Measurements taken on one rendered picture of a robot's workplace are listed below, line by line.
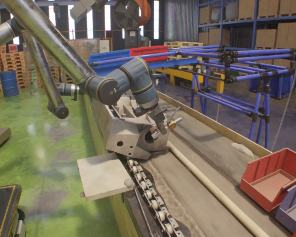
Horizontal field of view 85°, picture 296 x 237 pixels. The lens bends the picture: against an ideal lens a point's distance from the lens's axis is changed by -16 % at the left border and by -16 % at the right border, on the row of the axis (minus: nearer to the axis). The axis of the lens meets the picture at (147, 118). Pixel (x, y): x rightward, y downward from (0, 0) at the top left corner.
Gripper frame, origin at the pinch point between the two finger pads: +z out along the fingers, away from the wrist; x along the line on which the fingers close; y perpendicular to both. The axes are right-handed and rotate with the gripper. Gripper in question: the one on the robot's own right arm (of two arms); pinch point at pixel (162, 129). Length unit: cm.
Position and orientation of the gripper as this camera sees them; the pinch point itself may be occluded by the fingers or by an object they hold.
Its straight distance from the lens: 99.7
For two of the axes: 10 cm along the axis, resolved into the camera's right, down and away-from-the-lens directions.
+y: 8.4, -5.1, 1.5
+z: 4.0, 7.9, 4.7
